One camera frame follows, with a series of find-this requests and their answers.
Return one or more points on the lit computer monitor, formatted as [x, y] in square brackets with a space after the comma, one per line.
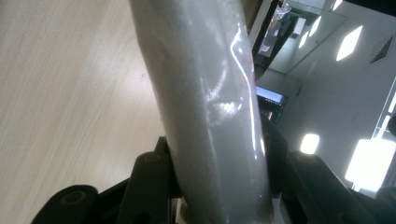
[270, 96]

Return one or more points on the ceiling light panels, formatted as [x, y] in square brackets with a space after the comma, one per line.
[348, 43]

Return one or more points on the ceiling air vent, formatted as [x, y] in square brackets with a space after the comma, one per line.
[381, 51]

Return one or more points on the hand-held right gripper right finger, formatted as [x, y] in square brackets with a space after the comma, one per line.
[299, 180]

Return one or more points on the red white spouted pouch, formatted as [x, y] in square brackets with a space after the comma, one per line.
[205, 109]

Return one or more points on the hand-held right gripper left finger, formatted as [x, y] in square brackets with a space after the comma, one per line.
[146, 186]

